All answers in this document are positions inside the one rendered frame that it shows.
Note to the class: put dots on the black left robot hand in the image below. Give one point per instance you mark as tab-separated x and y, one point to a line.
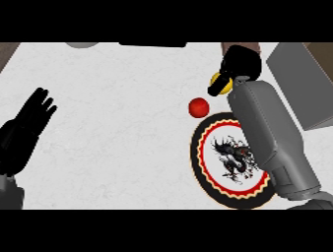
19	138

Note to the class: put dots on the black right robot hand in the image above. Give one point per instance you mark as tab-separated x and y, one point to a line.
243	62

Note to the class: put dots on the yellow lemon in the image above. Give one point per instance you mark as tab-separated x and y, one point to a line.
215	79

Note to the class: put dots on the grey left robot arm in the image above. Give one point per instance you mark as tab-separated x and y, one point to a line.
1	195

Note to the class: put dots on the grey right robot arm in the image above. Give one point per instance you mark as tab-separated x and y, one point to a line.
269	138

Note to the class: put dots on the grey cardboard box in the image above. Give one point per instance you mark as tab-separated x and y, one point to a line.
303	85

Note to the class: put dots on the black rimmed dragon plate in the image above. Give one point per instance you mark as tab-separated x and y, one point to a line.
222	157

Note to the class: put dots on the brown object behind hand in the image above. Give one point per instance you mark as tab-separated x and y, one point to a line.
241	46

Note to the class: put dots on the red round fruit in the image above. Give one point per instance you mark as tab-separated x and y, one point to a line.
198	107

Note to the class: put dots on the black flat appliance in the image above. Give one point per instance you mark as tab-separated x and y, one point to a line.
152	44

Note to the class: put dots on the grey round object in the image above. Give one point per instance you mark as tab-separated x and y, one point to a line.
81	44

